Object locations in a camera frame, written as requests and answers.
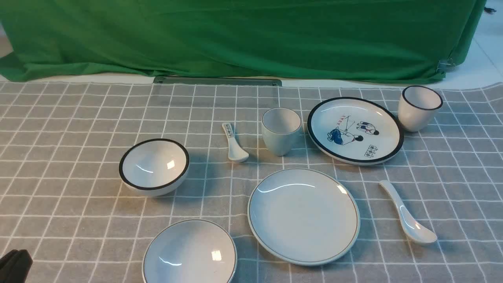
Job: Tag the small patterned white spoon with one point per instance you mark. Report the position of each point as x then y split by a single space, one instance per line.
236 153

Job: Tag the black-rimmed white bowl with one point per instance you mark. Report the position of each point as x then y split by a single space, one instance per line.
154 167

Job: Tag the pale green ceramic cup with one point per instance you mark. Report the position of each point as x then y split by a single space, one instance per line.
281 128

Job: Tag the grey checked tablecloth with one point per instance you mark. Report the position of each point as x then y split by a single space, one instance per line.
62 198

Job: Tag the plain white ceramic spoon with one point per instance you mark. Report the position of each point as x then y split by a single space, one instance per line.
415 231

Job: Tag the metal cloth clamp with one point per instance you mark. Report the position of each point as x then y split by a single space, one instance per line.
446 65

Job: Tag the black-rimmed illustrated plate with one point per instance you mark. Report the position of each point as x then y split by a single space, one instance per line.
355 131

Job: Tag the green backdrop cloth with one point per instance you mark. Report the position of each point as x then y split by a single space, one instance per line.
379 41

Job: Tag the black-rimmed white cup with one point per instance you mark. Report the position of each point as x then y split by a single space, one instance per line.
417 107

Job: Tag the thin-rimmed white bowl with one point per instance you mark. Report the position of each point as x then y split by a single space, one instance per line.
190 251

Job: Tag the thin-rimmed white plate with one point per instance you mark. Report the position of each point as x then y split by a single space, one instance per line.
304 217

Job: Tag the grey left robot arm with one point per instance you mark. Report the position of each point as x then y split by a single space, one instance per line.
15 266

